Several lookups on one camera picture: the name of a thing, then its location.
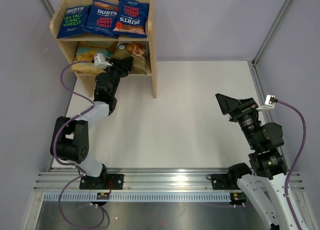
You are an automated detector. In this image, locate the blue sea salt vinegar bag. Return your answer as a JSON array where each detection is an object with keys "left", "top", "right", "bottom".
[{"left": 56, "top": 4, "right": 91, "bottom": 39}]

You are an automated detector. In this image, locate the light blue cassava chips bag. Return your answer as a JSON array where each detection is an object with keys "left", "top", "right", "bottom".
[{"left": 112, "top": 41, "right": 149, "bottom": 75}]

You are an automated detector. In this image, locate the blue spicy sweet chilli bag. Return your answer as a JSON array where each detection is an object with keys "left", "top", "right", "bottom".
[{"left": 82, "top": 0, "right": 119, "bottom": 39}]

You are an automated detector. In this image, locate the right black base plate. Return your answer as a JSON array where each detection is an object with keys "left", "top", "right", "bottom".
[{"left": 206, "top": 173, "right": 245, "bottom": 191}]

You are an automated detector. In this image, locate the white slotted cable duct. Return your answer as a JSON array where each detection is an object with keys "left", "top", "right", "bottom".
[{"left": 44, "top": 192, "right": 231, "bottom": 203}]

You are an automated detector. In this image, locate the yellow kettle cooked chips bag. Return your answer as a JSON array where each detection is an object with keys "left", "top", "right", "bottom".
[{"left": 70, "top": 41, "right": 118, "bottom": 75}]

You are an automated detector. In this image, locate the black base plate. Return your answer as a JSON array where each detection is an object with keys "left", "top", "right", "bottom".
[
  {"left": 206, "top": 173, "right": 245, "bottom": 191},
  {"left": 79, "top": 174, "right": 124, "bottom": 190}
]

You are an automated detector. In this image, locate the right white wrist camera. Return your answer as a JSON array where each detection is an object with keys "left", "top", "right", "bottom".
[{"left": 256, "top": 94, "right": 278, "bottom": 112}]

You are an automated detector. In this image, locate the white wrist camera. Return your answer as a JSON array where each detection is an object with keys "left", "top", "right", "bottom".
[
  {"left": 93, "top": 52, "right": 113, "bottom": 69},
  {"left": 256, "top": 94, "right": 278, "bottom": 112}
]

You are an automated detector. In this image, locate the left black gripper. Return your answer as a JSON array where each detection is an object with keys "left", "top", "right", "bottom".
[{"left": 103, "top": 57, "right": 133, "bottom": 97}]

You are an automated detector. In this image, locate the wooden two-tier shelf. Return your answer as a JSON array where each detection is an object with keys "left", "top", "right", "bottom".
[{"left": 49, "top": 0, "right": 158, "bottom": 98}]

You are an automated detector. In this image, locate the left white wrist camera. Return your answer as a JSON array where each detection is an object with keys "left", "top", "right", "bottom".
[{"left": 93, "top": 52, "right": 113, "bottom": 69}]

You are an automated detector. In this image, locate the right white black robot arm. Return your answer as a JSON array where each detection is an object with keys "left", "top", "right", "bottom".
[{"left": 215, "top": 93, "right": 308, "bottom": 230}]

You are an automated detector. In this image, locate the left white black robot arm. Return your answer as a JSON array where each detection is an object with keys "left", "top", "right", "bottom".
[{"left": 50, "top": 53, "right": 134, "bottom": 190}]

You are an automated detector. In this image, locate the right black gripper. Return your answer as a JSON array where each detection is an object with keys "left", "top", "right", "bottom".
[{"left": 216, "top": 93, "right": 260, "bottom": 149}]

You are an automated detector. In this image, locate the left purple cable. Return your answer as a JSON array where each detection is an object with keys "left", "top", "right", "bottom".
[{"left": 53, "top": 60, "right": 112, "bottom": 228}]

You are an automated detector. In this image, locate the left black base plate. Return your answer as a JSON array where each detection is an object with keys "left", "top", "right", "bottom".
[{"left": 79, "top": 174, "right": 124, "bottom": 190}]

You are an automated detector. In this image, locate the aluminium mounting rail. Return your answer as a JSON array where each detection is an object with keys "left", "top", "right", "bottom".
[{"left": 33, "top": 167, "right": 305, "bottom": 191}]

